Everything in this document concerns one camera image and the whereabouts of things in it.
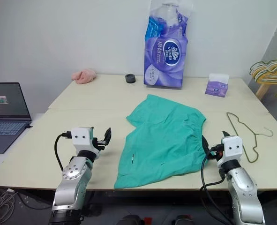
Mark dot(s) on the small red object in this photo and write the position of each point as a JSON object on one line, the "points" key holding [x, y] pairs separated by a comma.
{"points": [[147, 221]]}

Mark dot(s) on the wooden clothes rack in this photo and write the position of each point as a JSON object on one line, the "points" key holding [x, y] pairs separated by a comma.
{"points": [[267, 87]]}

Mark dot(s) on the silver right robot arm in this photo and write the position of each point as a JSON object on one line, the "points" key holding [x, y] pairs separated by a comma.
{"points": [[243, 187]]}

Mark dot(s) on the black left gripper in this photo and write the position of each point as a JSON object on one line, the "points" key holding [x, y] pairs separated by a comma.
{"points": [[98, 144]]}

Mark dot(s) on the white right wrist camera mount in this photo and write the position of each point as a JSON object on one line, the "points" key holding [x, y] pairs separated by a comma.
{"points": [[232, 147]]}

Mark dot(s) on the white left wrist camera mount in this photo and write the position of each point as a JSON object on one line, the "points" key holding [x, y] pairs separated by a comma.
{"points": [[80, 138]]}

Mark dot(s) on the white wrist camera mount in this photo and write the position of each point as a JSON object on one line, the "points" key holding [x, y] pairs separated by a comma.
{"points": [[232, 147], [80, 138]]}

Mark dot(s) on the pink cloth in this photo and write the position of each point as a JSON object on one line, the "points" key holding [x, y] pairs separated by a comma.
{"points": [[84, 77]]}

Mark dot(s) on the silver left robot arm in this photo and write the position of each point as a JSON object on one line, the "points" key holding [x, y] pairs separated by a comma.
{"points": [[70, 173]]}

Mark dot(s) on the large purple tissue pack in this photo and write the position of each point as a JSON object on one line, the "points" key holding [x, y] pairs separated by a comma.
{"points": [[166, 54]]}

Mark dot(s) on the dark grey laptop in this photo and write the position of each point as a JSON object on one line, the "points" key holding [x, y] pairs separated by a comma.
{"points": [[4, 112]]}

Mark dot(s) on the small purple tissue box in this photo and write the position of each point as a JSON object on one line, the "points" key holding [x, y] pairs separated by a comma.
{"points": [[216, 89]]}

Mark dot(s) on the bunch of coloured hangers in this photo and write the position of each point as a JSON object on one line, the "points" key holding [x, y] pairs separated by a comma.
{"points": [[273, 68]]}

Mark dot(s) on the dark rounded shape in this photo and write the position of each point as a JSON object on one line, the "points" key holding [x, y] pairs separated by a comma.
{"points": [[186, 220], [130, 220]]}

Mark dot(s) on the green shorts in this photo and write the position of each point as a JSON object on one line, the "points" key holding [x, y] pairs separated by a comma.
{"points": [[161, 140]]}

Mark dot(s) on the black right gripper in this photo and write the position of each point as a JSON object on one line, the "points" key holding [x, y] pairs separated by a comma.
{"points": [[214, 152]]}

